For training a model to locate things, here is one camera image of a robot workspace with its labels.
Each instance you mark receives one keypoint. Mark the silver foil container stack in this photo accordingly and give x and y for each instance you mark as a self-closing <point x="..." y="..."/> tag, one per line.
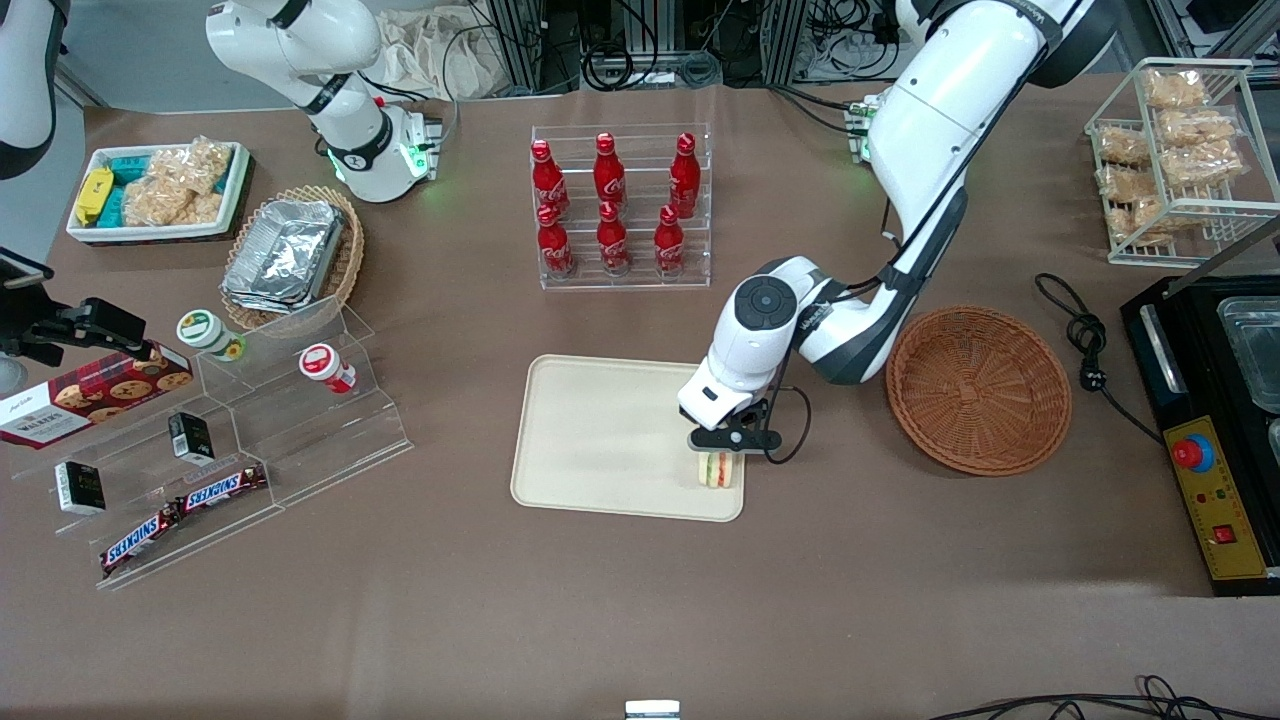
<point x="285" y="255"/>

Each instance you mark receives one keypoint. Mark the clear acrylic bottle rack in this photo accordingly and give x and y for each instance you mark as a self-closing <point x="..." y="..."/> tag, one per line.
<point x="620" y="283"/>

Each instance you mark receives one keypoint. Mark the brown Snickers chocolate bar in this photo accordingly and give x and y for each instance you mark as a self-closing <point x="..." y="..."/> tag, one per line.
<point x="138" y="540"/>
<point x="222" y="489"/>

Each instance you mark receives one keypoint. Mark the brown round wicker basket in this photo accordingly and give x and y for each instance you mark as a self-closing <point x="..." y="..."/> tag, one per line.
<point x="978" y="390"/>

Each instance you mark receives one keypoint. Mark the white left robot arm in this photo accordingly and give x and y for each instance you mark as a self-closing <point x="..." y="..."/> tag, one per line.
<point x="950" y="90"/>

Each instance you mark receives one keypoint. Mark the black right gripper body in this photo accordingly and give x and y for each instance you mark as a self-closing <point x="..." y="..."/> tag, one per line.
<point x="30" y="333"/>

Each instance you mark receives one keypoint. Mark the crumpled white cloth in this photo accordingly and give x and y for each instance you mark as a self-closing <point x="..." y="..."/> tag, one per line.
<point x="440" y="55"/>

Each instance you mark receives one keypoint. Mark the steel pan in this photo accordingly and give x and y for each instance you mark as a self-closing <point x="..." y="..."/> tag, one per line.
<point x="1255" y="350"/>

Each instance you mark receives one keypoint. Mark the cream rectangular plastic tray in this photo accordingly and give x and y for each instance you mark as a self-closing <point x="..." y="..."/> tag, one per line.
<point x="610" y="440"/>

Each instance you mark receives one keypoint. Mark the red tartan Walkers cookie box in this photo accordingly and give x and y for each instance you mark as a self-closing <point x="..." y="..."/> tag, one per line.
<point x="90" y="395"/>

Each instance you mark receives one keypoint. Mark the clear acrylic stepped display stand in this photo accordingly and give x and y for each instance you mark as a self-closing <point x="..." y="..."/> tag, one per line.
<point x="90" y="540"/>
<point x="300" y="440"/>

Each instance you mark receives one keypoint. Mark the small black box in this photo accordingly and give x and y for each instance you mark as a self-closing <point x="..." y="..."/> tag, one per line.
<point x="80" y="488"/>
<point x="190" y="438"/>

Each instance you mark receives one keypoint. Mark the red lidded small jar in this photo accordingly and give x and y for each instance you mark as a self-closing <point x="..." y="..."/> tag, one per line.
<point x="322" y="365"/>

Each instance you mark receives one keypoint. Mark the bagged puffed rice snack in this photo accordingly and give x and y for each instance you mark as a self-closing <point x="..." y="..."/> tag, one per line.
<point x="195" y="162"/>
<point x="158" y="202"/>

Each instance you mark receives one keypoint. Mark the red emergency stop button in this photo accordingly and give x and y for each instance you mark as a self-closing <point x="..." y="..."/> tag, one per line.
<point x="1192" y="453"/>

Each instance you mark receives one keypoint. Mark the bagged fried snack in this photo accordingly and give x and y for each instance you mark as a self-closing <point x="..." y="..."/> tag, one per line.
<point x="1150" y="215"/>
<point x="1124" y="146"/>
<point x="1198" y="126"/>
<point x="1128" y="184"/>
<point x="1200" y="165"/>
<point x="1175" y="90"/>

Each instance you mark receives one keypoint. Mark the white rectangular snack bin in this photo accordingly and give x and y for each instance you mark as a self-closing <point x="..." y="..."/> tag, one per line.
<point x="90" y="233"/>

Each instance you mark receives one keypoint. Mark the green sunflower lidded small jar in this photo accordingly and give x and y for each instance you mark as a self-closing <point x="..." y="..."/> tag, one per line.
<point x="202" y="330"/>

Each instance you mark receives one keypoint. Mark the teal snack packet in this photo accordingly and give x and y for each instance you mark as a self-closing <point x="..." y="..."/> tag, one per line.
<point x="128" y="168"/>
<point x="112" y="208"/>

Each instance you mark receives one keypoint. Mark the black machine with yellow panel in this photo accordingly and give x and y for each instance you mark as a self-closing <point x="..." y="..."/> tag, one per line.
<point x="1160" y="330"/>

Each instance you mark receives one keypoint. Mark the red Coca-Cola bottle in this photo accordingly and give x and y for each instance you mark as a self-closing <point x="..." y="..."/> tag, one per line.
<point x="613" y="242"/>
<point x="610" y="172"/>
<point x="685" y="178"/>
<point x="669" y="245"/>
<point x="555" y="245"/>
<point x="549" y="180"/>

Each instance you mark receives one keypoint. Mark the yellow snack packet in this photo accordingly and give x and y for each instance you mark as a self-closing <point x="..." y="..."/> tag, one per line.
<point x="93" y="195"/>

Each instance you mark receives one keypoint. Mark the light wicker basket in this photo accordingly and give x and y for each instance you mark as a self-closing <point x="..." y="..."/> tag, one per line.
<point x="345" y="250"/>

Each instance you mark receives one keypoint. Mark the layered toy sandwich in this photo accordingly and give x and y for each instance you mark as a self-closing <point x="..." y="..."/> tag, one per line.
<point x="716" y="470"/>

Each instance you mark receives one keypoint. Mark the small white device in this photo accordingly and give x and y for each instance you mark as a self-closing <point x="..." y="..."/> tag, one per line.
<point x="652" y="710"/>

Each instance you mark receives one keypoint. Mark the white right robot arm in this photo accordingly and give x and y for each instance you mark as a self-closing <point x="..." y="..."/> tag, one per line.
<point x="300" y="40"/>

